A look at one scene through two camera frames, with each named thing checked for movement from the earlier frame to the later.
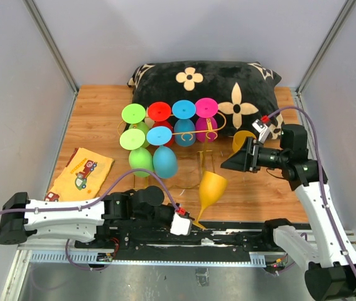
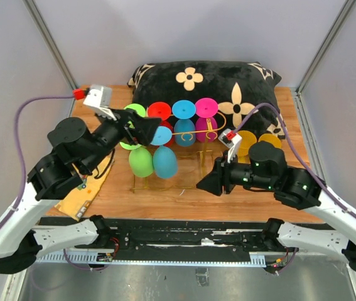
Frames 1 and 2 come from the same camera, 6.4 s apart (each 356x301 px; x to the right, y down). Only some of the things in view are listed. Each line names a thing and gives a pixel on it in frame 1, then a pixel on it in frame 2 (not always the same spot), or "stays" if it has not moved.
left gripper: (173, 211) to (144, 129)
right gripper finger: (243, 160) to (212, 182)
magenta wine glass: (206, 108) stays
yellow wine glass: (238, 139) to (270, 138)
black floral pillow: (241, 94) stays
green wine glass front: (139, 158) stays
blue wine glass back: (184, 128) stays
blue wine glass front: (165, 162) stays
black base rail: (154, 244) stays
